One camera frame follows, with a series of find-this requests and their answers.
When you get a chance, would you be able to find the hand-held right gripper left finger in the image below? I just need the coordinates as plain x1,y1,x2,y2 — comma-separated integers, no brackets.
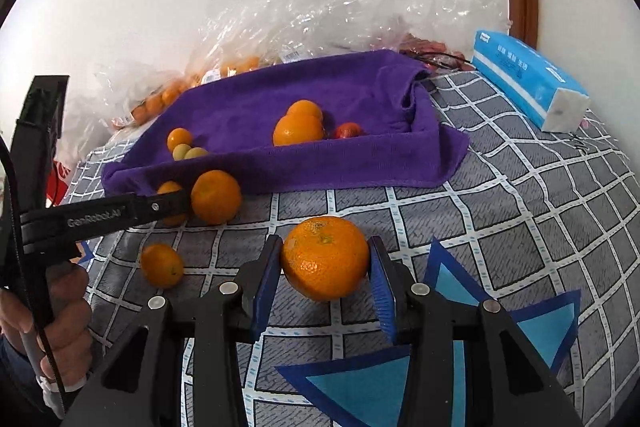
65,234,285,427

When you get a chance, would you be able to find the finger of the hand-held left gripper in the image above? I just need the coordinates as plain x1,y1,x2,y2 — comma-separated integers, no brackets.
134,187,194,225

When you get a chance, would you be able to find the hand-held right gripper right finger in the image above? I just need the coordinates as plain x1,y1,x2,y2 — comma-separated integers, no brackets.
369,236,586,427

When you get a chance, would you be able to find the large orange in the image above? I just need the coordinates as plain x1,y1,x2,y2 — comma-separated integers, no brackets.
272,113,326,148
280,216,372,303
286,100,324,122

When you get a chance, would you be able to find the bag of red fruits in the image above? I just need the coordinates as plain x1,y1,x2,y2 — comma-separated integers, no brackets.
397,33,463,64

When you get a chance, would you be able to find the person's left hand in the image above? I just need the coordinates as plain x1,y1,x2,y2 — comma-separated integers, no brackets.
0,264,93,388

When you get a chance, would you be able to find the red printed package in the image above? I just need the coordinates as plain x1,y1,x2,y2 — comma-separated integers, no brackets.
45,159,72,208

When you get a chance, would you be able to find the translucent plastic bag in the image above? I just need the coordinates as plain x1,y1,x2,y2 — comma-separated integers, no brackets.
62,59,196,150

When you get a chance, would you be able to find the clear bag of oranges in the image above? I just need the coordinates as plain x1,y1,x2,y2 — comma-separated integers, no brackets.
112,54,263,128

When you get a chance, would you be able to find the purple towel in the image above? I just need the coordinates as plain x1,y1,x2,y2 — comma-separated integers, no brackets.
102,49,471,198

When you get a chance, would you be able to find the grey checked blanket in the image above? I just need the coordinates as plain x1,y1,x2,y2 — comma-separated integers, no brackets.
65,67,640,427

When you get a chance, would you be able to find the small reddish orange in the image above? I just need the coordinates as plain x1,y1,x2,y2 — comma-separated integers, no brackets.
332,122,363,140

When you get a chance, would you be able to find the blue tissue pack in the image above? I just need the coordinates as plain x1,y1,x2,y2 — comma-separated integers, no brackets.
471,29,591,132

